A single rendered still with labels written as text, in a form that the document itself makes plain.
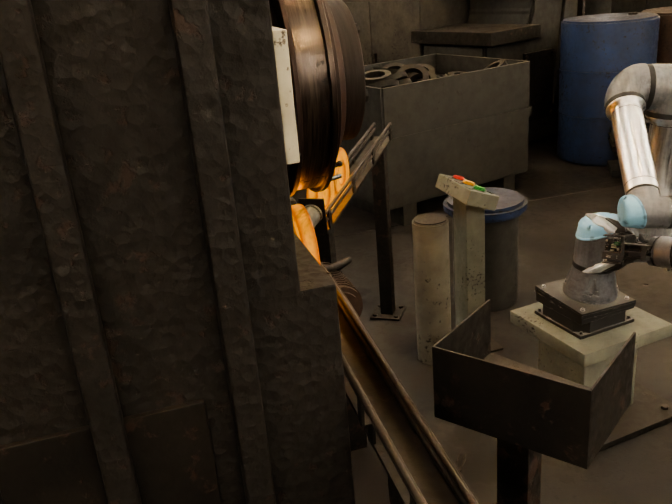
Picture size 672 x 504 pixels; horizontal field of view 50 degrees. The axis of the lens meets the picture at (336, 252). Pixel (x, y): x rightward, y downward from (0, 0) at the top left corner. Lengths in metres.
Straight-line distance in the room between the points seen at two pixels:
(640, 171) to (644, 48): 3.07
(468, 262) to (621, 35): 2.57
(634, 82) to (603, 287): 0.56
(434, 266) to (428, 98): 1.57
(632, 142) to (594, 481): 0.88
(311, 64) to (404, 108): 2.47
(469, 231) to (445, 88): 1.53
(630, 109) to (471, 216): 0.72
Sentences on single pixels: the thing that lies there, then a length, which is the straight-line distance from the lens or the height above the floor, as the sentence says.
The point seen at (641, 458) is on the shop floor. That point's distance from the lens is 2.22.
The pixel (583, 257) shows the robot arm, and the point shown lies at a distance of 2.12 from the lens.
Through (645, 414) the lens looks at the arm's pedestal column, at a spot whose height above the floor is 0.02.
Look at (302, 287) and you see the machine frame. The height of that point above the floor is 0.87.
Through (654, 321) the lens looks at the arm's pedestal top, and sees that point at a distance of 2.27.
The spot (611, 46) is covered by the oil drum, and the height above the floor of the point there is 0.74.
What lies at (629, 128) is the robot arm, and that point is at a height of 0.89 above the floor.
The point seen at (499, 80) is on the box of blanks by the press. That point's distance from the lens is 4.12.
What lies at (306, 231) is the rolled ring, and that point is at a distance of 1.49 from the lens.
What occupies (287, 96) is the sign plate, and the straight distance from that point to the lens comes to 1.00.
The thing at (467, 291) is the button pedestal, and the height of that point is 0.23.
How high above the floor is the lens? 1.31
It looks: 21 degrees down
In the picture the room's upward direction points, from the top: 5 degrees counter-clockwise
